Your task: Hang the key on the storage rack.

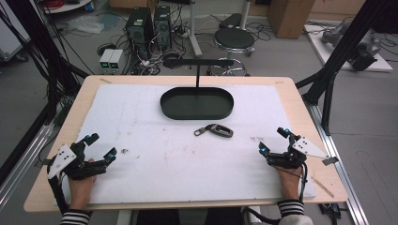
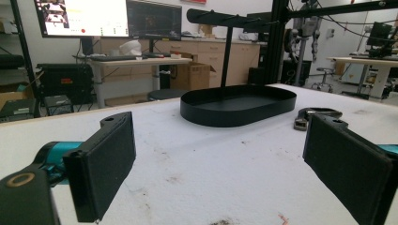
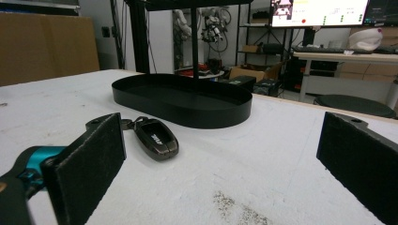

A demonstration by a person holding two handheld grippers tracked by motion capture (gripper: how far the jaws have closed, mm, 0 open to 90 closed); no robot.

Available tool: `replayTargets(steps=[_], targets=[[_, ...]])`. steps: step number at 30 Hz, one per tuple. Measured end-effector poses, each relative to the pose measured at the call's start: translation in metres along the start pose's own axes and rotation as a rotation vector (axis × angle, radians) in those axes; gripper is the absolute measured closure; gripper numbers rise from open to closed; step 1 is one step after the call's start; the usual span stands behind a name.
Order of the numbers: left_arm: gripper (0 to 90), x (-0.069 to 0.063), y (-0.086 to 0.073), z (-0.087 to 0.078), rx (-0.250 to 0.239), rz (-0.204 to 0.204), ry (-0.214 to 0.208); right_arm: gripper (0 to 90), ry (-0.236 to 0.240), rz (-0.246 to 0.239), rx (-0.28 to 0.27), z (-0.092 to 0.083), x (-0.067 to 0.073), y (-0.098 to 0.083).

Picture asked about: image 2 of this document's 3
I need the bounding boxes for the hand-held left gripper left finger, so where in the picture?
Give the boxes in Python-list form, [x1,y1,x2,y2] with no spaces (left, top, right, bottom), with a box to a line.
[32,111,137,223]

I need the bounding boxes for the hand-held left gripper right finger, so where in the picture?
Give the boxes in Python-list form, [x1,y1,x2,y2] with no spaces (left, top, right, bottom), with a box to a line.
[302,113,398,225]

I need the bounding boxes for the black stand with oval tray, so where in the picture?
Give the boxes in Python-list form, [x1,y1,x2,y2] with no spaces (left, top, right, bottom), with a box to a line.
[179,7,298,128]

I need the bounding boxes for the metal stool with wheels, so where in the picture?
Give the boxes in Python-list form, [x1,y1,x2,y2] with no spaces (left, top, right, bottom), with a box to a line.
[311,67,336,94]

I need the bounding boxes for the black equipment case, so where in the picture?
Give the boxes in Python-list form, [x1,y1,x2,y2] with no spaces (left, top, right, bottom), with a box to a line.
[36,63,95,106]

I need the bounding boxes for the black round stool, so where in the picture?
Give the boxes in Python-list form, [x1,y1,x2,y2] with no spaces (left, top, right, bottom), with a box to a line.
[146,88,190,102]

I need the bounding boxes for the white work table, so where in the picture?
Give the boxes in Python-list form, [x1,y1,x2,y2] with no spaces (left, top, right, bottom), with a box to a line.
[326,55,398,99]

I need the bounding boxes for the light wooden desk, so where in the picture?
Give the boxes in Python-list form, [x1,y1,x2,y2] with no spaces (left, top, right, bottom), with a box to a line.
[73,55,193,109]

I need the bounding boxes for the black keyboard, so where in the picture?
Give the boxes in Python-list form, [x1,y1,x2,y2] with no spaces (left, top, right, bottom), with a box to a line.
[88,54,144,62]

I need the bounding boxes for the white bag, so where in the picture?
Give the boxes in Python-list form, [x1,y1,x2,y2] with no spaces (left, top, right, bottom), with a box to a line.
[118,39,143,57]

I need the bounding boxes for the brown cardboard box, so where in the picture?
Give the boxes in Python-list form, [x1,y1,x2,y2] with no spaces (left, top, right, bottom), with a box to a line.
[169,51,217,92]

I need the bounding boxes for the small black monitor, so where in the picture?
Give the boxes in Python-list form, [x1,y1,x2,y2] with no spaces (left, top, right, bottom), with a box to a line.
[366,22,394,48]

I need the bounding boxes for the black shelf rack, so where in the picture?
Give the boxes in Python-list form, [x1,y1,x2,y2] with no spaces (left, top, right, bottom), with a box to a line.
[0,0,42,119]

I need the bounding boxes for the large monitor with white screen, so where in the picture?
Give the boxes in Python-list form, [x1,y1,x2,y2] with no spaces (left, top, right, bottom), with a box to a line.
[33,0,130,38]

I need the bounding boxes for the beige cabinet row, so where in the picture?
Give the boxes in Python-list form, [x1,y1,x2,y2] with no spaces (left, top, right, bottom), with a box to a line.
[99,37,261,89]

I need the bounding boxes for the monitor with dark screen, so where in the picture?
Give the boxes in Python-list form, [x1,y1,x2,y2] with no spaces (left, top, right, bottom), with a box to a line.
[126,0,183,41]

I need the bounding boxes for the black metal frame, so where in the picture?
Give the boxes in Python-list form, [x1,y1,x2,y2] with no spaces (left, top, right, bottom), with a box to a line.
[264,0,398,87]

